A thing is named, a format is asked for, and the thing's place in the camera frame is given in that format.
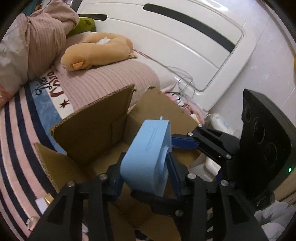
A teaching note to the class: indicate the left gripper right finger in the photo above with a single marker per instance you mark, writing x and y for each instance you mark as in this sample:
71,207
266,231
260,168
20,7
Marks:
210,211

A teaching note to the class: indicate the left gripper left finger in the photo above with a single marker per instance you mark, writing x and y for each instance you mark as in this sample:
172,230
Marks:
63,219

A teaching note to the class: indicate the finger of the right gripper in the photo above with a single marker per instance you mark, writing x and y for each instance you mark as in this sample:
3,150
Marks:
197,141

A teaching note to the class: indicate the light blue plastic box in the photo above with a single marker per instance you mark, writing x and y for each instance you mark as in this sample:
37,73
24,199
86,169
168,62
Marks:
144,167

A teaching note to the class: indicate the striped bed blanket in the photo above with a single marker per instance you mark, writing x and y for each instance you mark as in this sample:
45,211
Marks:
26,119

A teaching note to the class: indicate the brown cardboard box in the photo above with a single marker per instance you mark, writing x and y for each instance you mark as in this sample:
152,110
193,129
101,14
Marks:
94,137

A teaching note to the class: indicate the white bed headboard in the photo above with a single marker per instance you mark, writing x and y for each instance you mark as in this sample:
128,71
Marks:
202,40

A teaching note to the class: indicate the pink ribbed pillow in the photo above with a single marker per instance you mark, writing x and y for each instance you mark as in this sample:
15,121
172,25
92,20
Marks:
85,86

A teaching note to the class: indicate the tan plush toy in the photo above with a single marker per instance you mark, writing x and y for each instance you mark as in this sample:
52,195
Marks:
97,49

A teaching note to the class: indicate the green plush toy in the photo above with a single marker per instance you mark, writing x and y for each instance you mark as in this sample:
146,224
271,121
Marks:
85,25

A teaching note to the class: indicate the striped rolled duvet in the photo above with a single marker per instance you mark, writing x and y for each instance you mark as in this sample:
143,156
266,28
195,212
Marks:
32,43

